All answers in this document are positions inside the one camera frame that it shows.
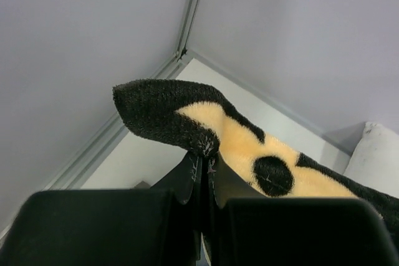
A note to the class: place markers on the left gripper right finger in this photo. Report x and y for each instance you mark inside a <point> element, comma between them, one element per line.
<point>246,228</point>

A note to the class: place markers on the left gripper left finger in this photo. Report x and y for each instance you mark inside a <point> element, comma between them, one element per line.
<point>143,226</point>

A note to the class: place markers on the black floral pillowcase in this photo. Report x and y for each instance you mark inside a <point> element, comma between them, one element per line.
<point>198,118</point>

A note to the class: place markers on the white spare pillow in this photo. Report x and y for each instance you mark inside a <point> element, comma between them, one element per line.
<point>374,162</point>

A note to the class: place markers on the left aluminium corner post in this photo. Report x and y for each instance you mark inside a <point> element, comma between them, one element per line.
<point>185,28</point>

